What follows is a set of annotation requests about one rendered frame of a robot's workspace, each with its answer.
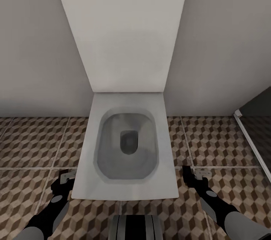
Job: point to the shower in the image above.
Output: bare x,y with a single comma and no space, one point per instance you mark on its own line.
254,148

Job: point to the robot trunk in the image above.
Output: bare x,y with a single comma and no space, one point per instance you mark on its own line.
135,227

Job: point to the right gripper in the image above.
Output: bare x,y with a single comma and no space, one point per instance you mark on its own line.
192,182

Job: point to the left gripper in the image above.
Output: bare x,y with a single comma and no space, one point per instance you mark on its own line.
57,186

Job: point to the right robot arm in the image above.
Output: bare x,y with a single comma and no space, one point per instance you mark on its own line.
236,225

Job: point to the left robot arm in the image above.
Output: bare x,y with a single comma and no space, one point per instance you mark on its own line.
43,225

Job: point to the mousetrap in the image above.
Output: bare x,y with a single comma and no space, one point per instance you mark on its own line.
62,172
187,171

